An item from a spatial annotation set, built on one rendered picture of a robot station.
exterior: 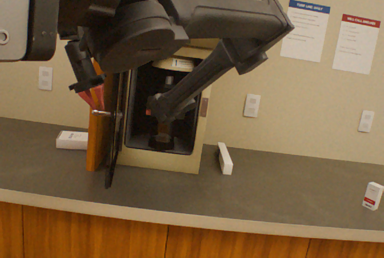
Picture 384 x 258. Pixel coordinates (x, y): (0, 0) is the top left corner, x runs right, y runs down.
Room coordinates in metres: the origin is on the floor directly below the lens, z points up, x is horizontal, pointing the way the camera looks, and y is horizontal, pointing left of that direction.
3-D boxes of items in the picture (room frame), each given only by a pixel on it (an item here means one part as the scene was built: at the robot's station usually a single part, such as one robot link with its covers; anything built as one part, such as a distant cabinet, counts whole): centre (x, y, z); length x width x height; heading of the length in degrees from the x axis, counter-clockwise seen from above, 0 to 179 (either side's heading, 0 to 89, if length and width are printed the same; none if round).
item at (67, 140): (1.23, 0.46, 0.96); 0.16 x 0.12 x 0.04; 105
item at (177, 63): (1.20, 0.09, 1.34); 0.18 x 0.18 x 0.05
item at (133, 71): (1.22, 0.11, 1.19); 0.26 x 0.24 x 0.35; 93
